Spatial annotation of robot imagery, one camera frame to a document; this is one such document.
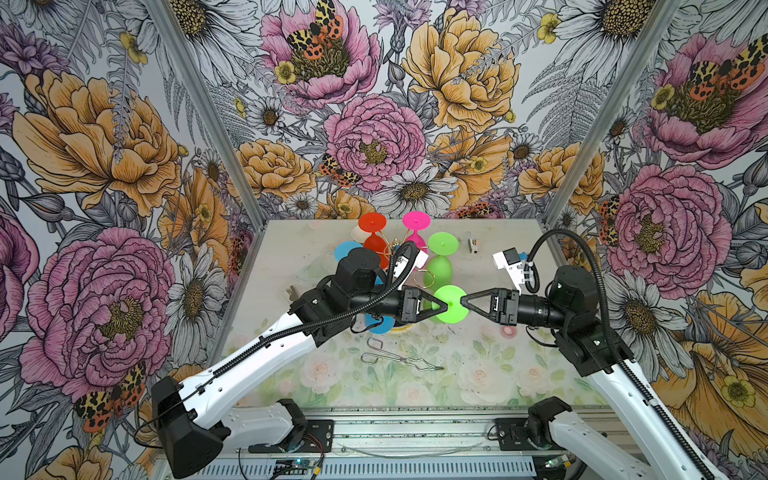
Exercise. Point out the blue wine glass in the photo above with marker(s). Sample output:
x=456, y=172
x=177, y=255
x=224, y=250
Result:
x=379, y=325
x=343, y=249

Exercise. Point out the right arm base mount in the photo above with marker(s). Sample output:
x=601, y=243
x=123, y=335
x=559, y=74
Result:
x=522, y=433

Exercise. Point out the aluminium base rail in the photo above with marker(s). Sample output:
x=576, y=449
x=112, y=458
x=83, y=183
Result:
x=427, y=442

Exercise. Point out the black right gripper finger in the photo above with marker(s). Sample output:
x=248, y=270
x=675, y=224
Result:
x=474, y=313
x=480, y=298

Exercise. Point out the pink wine glass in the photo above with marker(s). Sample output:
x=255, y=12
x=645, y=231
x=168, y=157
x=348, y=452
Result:
x=415, y=222

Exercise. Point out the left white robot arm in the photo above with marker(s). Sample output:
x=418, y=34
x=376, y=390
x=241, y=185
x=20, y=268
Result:
x=195, y=418

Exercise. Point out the blue wine glass rear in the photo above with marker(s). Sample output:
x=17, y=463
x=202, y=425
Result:
x=343, y=249

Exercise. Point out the blue wine glass front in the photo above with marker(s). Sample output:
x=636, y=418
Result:
x=379, y=325

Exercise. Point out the red wine glass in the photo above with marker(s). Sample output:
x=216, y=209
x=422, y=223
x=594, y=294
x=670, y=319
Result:
x=373, y=224

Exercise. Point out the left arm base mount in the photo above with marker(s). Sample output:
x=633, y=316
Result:
x=315, y=437

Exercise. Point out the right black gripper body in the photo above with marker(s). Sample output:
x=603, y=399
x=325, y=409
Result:
x=510, y=305

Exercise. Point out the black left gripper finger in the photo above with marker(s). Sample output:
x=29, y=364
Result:
x=428, y=301
x=431, y=313

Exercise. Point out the green wine glass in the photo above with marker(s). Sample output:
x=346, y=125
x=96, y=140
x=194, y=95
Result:
x=439, y=269
x=456, y=312

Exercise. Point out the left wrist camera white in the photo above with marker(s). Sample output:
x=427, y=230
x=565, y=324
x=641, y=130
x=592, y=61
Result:
x=408, y=256

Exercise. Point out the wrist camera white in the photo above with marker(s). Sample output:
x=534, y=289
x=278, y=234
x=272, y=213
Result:
x=520, y=271
x=408, y=256

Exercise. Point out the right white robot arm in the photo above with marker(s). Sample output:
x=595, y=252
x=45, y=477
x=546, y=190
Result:
x=576, y=311

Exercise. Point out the metal wire tongs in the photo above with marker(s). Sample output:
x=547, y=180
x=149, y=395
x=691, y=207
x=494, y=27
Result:
x=378, y=352

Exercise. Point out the green wine glass front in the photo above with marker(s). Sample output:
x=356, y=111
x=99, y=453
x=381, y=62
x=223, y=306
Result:
x=456, y=312

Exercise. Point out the small tan clip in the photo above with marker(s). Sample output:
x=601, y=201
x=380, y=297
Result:
x=291, y=294

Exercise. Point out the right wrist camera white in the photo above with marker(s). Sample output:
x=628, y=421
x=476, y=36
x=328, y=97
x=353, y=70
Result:
x=520, y=271

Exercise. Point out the clear plastic bowl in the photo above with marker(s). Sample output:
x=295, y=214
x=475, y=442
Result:
x=317, y=269

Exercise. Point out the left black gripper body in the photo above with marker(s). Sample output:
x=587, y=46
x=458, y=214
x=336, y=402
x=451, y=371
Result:
x=409, y=292

